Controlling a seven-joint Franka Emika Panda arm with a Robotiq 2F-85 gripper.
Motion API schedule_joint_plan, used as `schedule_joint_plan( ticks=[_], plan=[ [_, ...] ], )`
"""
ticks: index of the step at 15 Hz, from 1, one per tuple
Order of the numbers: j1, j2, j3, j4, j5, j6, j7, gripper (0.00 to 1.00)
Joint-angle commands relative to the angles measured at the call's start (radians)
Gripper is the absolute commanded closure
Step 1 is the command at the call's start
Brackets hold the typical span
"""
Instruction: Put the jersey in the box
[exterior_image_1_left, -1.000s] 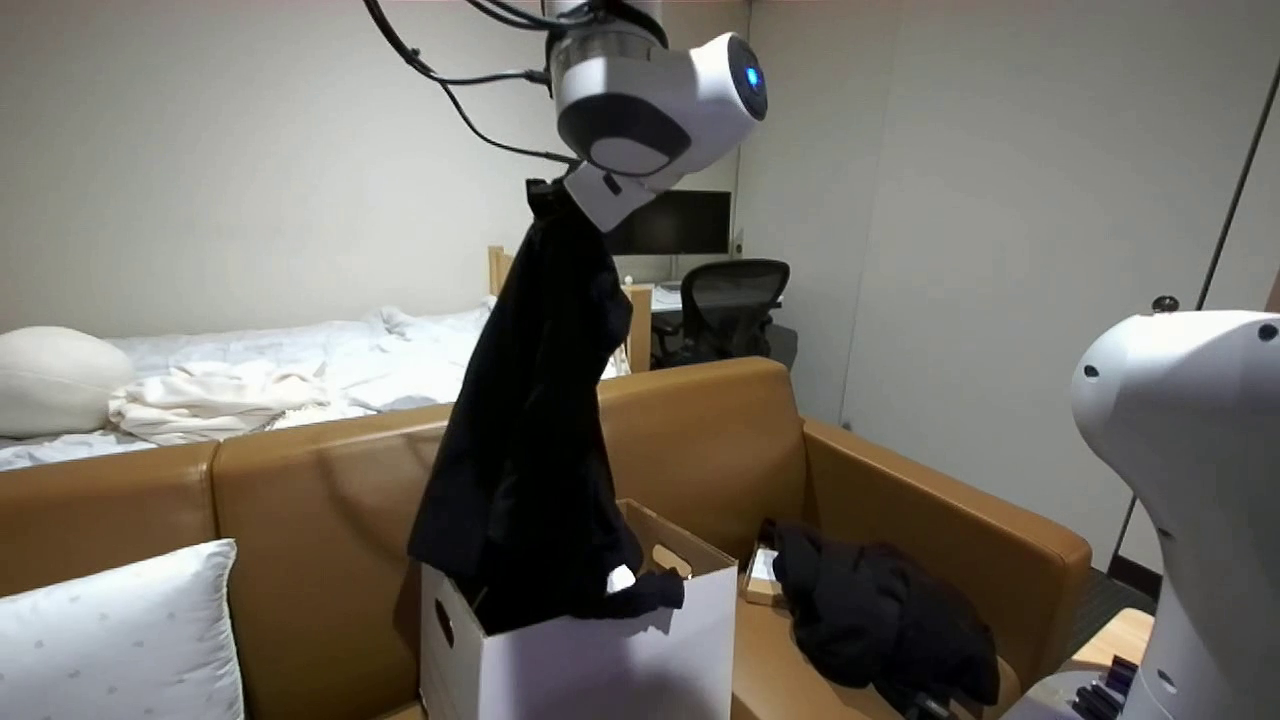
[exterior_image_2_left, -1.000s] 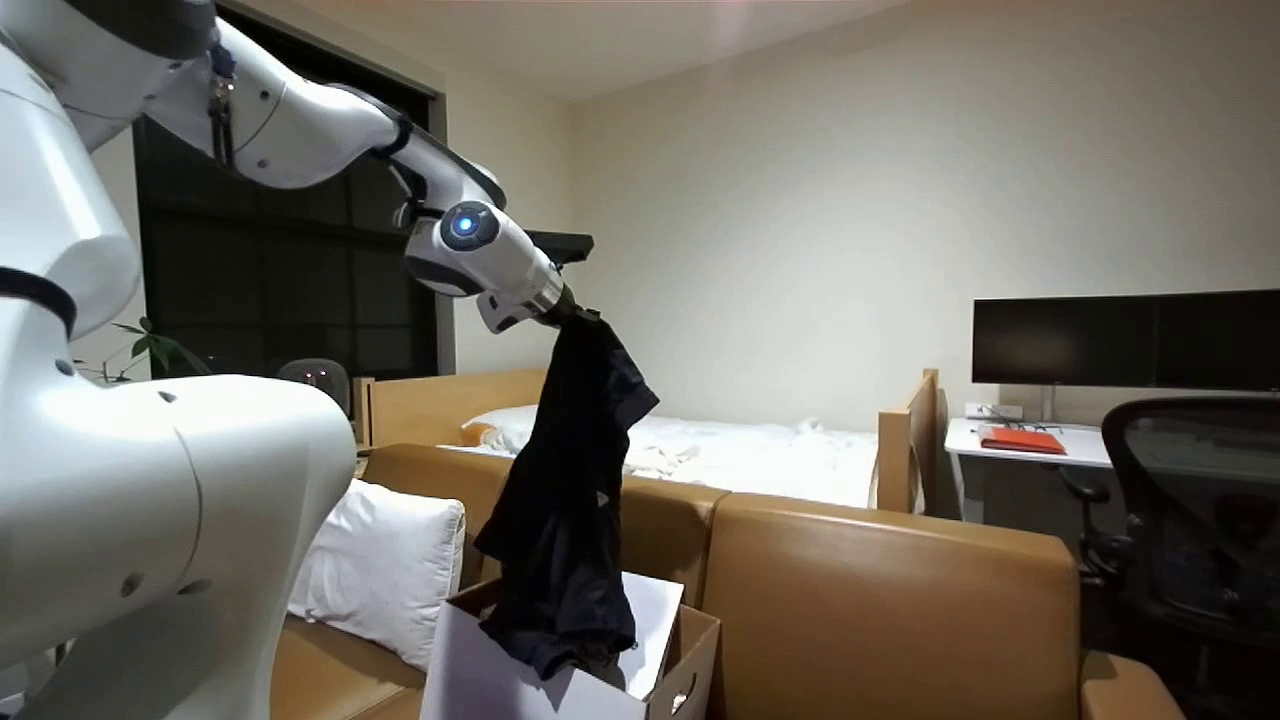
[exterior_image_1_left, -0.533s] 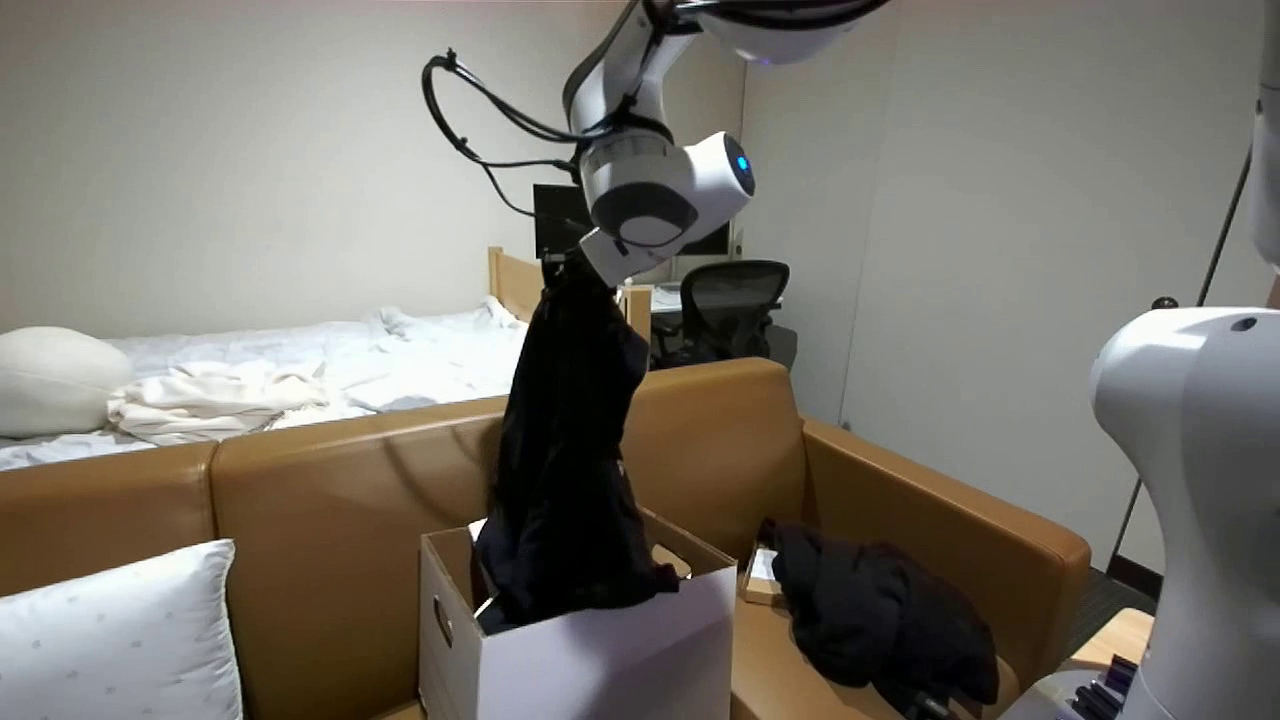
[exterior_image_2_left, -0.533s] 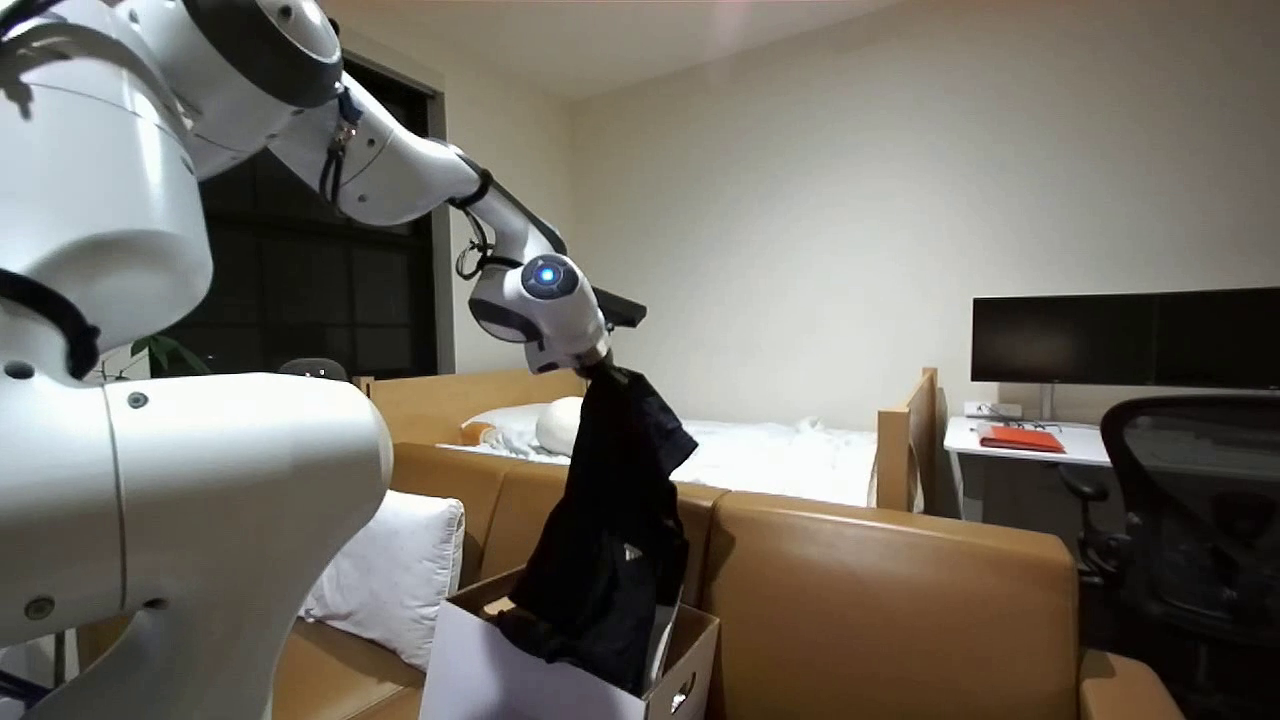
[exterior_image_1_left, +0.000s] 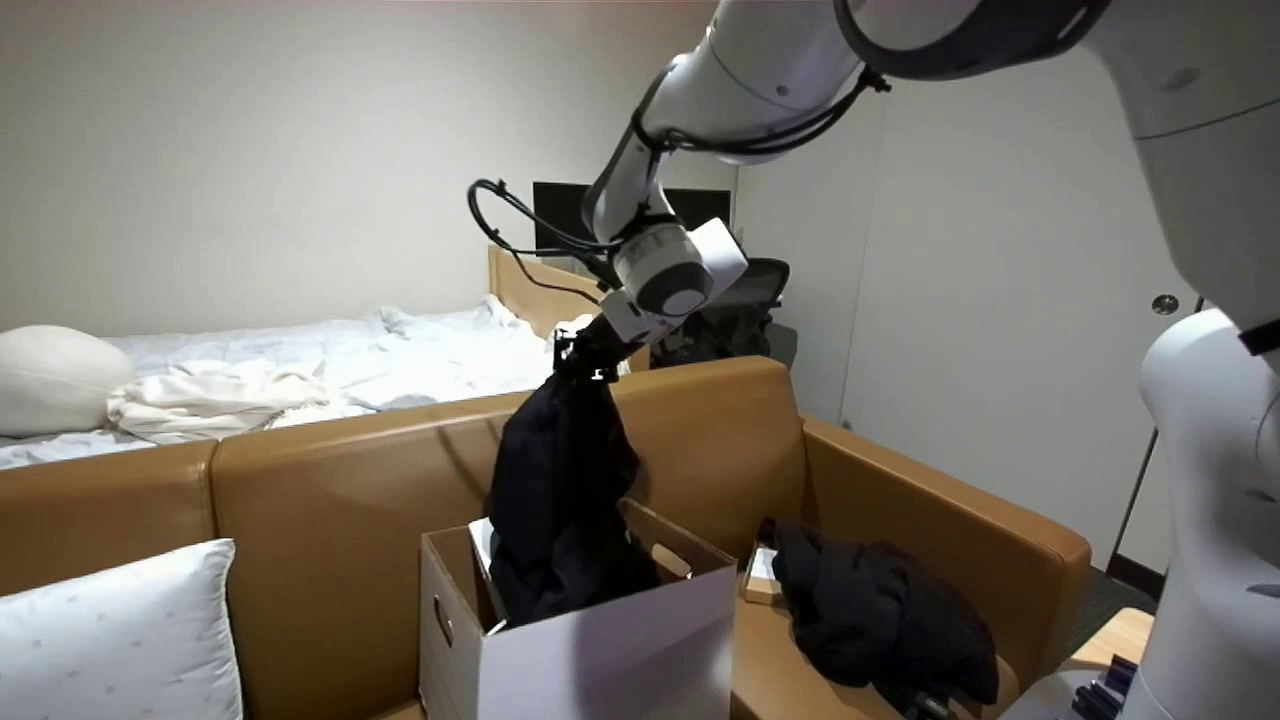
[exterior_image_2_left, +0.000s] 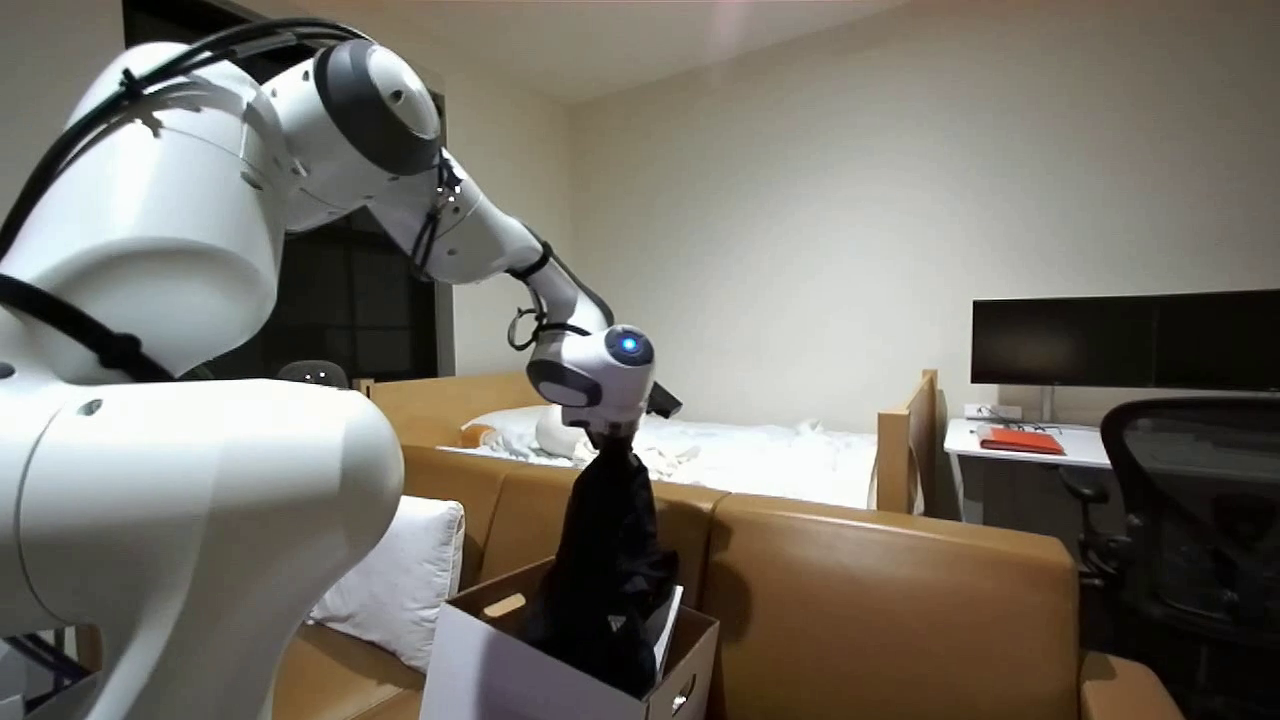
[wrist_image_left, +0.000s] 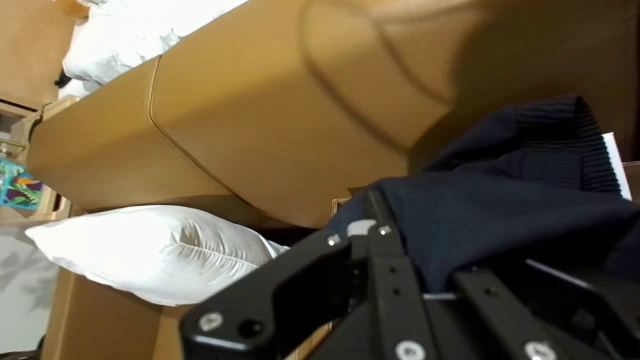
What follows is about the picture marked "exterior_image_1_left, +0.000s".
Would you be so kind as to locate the light wooden board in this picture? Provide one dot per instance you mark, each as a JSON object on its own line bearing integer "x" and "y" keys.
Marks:
{"x": 1116, "y": 639}

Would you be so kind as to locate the thin black slanted rod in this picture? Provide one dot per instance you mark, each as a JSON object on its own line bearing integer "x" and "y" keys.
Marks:
{"x": 1138, "y": 501}

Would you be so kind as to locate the black garment pile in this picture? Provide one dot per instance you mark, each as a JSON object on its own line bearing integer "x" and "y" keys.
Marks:
{"x": 882, "y": 623}

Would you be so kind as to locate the white cardboard box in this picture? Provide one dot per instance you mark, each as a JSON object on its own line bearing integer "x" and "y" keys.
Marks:
{"x": 602, "y": 666}

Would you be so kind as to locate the black flat monitor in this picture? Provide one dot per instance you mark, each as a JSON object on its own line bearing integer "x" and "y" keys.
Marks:
{"x": 561, "y": 212}

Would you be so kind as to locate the small white flat item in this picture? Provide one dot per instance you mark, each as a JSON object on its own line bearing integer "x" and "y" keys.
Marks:
{"x": 760, "y": 578}

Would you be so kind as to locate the round white cushion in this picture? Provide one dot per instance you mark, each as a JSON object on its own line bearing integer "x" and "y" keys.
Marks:
{"x": 52, "y": 381}

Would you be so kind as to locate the round door knob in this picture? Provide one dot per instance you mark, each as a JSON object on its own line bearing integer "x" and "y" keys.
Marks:
{"x": 1167, "y": 305}

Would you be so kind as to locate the white dotted square pillow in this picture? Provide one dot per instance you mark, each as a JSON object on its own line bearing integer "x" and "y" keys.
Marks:
{"x": 114, "y": 647}

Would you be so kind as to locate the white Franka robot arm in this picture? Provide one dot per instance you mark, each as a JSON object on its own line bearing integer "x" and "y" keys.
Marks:
{"x": 1201, "y": 534}

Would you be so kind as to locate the black mesh office chair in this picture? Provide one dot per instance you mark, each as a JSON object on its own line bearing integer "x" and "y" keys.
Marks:
{"x": 745, "y": 312}

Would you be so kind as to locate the white printed card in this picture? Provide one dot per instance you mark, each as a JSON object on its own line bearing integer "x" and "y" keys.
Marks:
{"x": 481, "y": 547}

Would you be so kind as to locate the black jersey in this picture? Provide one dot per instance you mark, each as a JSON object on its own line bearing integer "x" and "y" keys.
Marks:
{"x": 564, "y": 507}

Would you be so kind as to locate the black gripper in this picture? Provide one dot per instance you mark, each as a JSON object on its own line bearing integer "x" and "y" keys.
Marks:
{"x": 602, "y": 351}

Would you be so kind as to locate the wooden bed footboard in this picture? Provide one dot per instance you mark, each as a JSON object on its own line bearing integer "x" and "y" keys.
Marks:
{"x": 534, "y": 284}

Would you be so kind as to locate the dark blue small item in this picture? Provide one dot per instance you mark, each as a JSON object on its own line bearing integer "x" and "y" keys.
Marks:
{"x": 1104, "y": 692}

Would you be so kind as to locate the white bed sheet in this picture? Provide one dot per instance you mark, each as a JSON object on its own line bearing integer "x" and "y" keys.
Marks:
{"x": 424, "y": 360}

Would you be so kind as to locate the crumpled white blanket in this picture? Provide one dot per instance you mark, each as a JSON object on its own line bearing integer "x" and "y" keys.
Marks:
{"x": 215, "y": 403}

